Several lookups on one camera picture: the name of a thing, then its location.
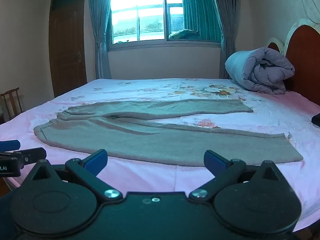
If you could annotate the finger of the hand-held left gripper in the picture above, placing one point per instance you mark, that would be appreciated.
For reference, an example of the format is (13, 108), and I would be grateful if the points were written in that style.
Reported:
(10, 145)
(32, 155)

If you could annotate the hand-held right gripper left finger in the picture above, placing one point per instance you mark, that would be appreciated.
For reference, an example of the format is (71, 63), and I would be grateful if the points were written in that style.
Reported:
(96, 162)

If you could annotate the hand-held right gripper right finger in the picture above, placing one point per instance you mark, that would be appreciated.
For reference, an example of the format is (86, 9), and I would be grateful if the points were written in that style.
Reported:
(214, 162)

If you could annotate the grey fleece pants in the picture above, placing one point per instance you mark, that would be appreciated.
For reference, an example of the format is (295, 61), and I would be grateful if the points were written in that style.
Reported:
(150, 140)

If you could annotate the wooden chair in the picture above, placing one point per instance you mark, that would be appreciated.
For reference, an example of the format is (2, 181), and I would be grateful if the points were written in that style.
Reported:
(11, 100)

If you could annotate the bed with floral sheet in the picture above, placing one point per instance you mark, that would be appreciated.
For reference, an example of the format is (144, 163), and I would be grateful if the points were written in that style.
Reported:
(275, 110)

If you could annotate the rolled grey duvet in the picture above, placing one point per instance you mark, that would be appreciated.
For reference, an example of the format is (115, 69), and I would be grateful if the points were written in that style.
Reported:
(260, 72)

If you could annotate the dark object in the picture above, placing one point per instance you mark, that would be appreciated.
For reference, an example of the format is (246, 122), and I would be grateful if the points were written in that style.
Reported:
(317, 120)

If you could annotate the brown wooden door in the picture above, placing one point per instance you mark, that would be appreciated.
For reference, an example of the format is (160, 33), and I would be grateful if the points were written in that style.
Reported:
(67, 42)

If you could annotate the grey curtain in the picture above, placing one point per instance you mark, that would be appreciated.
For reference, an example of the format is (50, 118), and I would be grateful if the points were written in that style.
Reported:
(100, 30)
(230, 30)

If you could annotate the green cloth bundle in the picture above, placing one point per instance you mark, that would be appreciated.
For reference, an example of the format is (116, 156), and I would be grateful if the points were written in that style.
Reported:
(185, 33)

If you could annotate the wooden headboard with white trim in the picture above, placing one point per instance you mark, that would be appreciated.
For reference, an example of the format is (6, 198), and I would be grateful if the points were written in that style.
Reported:
(305, 55)

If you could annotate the window with white frame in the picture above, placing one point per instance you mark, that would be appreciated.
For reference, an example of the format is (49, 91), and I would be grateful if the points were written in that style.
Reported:
(150, 17)

